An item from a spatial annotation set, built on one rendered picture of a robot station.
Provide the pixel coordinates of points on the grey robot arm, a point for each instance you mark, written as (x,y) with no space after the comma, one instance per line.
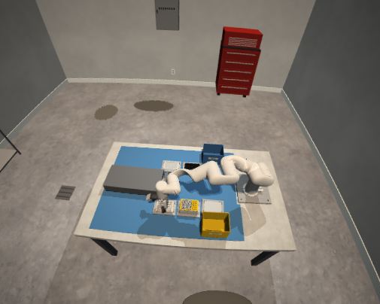
(211,171)

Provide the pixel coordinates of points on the blue bin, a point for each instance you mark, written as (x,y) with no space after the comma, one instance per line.
(212,152)

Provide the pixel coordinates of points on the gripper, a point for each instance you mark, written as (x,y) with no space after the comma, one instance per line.
(164,204)

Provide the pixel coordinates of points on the blue bench mat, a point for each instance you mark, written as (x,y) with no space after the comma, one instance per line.
(131,213)

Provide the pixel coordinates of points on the yellow waste bin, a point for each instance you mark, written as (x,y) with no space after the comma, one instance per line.
(214,224)

